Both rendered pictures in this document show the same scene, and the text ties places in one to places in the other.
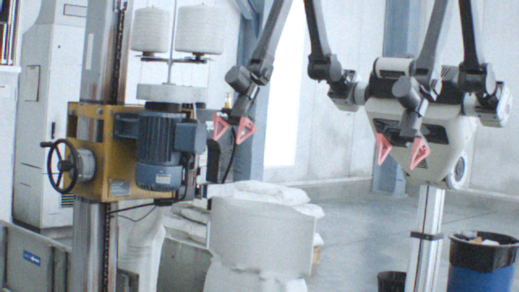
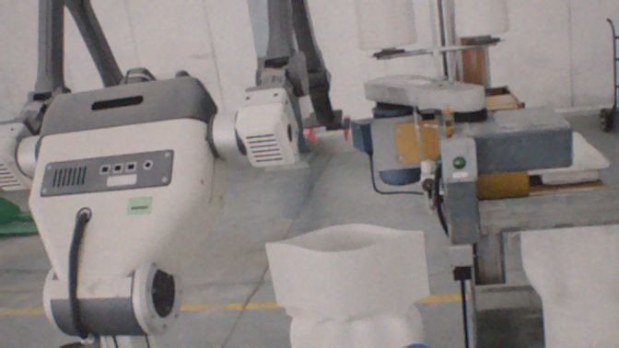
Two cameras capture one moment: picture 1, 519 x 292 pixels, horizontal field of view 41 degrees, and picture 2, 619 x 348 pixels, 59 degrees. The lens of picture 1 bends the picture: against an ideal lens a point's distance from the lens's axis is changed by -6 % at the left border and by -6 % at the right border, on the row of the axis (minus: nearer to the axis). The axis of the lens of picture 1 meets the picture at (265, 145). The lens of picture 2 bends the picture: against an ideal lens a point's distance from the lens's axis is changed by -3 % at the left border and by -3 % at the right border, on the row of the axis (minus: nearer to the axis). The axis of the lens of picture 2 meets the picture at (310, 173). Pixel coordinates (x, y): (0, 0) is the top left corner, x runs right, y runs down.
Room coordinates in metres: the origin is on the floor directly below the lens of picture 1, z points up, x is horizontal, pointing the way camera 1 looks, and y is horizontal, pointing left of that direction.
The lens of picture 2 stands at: (3.74, -0.72, 1.65)
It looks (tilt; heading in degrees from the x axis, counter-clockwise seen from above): 16 degrees down; 153
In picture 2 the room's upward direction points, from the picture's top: 9 degrees counter-clockwise
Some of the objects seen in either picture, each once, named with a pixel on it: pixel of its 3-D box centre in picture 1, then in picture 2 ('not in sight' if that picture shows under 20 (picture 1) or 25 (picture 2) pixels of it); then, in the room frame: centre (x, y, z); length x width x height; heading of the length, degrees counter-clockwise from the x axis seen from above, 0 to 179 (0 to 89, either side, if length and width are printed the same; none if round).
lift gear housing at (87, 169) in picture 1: (79, 165); not in sight; (2.34, 0.60, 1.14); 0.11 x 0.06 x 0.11; 50
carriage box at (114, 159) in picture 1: (120, 149); (476, 146); (2.50, 0.50, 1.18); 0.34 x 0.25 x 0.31; 140
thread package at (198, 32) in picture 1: (200, 30); (385, 18); (2.44, 0.25, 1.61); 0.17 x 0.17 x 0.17
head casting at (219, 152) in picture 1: (185, 139); (502, 167); (2.78, 0.30, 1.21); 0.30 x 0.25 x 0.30; 50
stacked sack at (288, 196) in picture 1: (267, 193); not in sight; (6.20, -0.05, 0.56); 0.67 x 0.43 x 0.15; 50
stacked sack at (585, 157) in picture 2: not in sight; (559, 159); (1.04, 2.79, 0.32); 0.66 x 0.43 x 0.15; 47
